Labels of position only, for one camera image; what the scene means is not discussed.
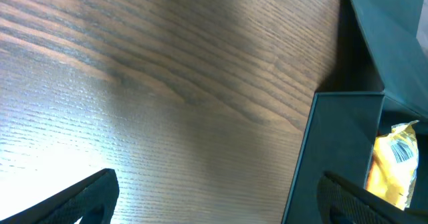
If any dark green gift box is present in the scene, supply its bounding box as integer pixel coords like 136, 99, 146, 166
282, 0, 427, 224

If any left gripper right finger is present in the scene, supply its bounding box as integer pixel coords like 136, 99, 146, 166
316, 172, 427, 224

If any yellow snack bag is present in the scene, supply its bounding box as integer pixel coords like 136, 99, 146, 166
365, 120, 419, 210

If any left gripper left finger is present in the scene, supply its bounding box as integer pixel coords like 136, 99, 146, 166
1, 169, 120, 224

